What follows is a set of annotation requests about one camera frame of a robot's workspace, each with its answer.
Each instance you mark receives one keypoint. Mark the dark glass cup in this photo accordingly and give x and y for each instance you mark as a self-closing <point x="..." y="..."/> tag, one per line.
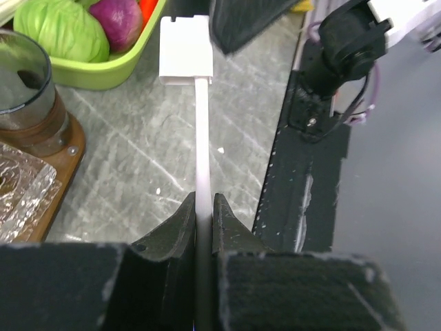
<point x="33" y="116"/>

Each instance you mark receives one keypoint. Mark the small red pepper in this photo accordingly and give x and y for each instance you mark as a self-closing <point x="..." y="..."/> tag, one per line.
<point x="147" y="7"/>

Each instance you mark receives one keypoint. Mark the clear textured plastic holder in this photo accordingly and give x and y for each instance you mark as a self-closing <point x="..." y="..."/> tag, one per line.
<point x="28" y="187"/>

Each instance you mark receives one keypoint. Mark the round green cabbage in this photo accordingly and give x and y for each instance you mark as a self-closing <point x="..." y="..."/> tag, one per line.
<point x="65" y="30"/>

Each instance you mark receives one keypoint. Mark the white celery stalk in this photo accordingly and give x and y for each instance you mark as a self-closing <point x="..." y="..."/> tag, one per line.
<point x="8" y="9"/>

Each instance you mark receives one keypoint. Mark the purple onion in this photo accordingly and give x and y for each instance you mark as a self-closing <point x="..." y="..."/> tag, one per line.
<point x="121" y="21"/>

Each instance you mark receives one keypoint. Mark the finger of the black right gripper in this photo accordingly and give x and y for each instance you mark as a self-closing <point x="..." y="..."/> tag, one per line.
<point x="234" y="23"/>

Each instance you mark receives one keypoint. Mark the white toothbrush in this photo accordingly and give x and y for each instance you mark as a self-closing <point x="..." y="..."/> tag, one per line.
<point x="186" y="58"/>

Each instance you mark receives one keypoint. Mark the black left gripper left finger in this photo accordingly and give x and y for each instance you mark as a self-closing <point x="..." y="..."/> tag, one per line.
<point x="167" y="284"/>

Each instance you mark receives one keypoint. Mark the yellow cabbage by arm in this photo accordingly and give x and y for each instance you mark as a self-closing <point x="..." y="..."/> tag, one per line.
<point x="303" y="6"/>

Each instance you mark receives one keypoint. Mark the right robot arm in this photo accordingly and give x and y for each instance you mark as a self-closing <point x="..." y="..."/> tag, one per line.
<point x="352" y="37"/>

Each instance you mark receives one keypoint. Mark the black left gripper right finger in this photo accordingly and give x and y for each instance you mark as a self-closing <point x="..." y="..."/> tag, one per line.
<point x="243" y="278"/>

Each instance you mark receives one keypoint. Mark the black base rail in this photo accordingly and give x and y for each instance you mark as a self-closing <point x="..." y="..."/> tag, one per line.
<point x="298" y="201"/>

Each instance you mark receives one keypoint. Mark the brown wooden tray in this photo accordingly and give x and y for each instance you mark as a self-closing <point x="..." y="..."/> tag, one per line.
<point x="66" y="163"/>

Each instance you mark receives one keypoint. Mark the green plastic vegetable basket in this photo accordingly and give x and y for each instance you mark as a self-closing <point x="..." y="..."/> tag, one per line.
<point x="109" y="74"/>

